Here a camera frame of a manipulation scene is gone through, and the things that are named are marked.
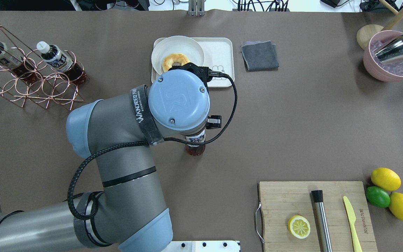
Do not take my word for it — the pink bowl with ice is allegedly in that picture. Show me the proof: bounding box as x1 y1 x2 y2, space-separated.
363 30 403 82

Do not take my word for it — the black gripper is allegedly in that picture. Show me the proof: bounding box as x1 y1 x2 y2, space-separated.
207 115 222 130

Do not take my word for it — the copper wire bottle rack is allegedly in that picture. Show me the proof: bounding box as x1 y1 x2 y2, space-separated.
0 24 89 111

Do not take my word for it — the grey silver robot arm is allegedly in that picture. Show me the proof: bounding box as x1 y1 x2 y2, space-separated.
0 63 230 252

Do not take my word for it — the grey folded cloth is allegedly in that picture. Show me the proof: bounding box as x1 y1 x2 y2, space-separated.
240 41 280 72

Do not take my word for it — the white round plate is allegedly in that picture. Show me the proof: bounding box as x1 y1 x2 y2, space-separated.
151 36 206 75

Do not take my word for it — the steel ice scoop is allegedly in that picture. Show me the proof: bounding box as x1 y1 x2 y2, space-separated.
374 35 403 64

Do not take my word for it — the beige serving tray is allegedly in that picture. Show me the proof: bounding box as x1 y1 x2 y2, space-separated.
151 37 235 82

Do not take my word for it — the wooden cutting board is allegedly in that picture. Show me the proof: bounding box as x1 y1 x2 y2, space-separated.
258 181 378 252

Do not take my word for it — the green lime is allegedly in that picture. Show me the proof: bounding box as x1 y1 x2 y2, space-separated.
365 185 391 208

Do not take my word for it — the yellow plastic knife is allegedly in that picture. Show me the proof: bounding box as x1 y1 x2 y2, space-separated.
343 196 363 252

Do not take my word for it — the tea bottle with white cap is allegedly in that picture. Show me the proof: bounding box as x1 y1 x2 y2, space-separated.
184 130 206 156

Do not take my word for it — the half lemon slice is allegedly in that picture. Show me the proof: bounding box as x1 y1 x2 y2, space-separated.
287 215 311 239

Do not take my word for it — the wooden mug tree stand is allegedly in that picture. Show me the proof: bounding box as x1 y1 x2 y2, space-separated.
356 0 403 50

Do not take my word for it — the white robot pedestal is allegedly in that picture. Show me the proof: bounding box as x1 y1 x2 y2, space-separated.
163 240 241 252

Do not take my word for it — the glazed donut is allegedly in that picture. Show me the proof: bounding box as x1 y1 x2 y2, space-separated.
162 53 190 73

